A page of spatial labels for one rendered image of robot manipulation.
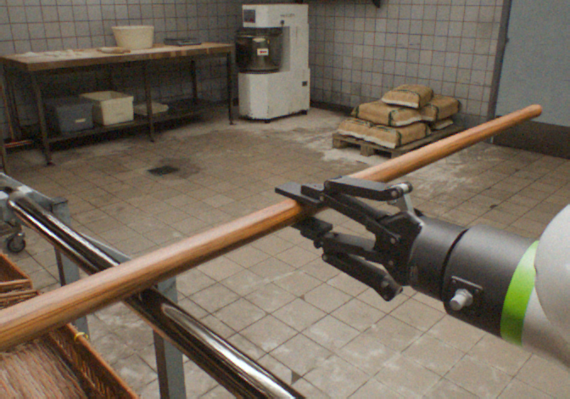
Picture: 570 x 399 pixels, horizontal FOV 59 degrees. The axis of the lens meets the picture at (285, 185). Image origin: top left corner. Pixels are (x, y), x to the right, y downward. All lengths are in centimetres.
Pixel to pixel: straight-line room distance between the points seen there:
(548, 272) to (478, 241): 15
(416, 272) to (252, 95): 547
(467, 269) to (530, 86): 493
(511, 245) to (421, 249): 8
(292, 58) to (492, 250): 577
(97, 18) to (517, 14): 419
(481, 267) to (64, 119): 480
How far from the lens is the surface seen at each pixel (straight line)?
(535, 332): 46
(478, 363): 236
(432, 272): 49
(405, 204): 51
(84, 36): 586
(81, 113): 514
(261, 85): 588
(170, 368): 108
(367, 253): 55
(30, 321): 44
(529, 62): 535
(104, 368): 115
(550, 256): 33
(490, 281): 46
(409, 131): 473
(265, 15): 588
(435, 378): 224
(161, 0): 630
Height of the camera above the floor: 143
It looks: 21 degrees down
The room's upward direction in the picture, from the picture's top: straight up
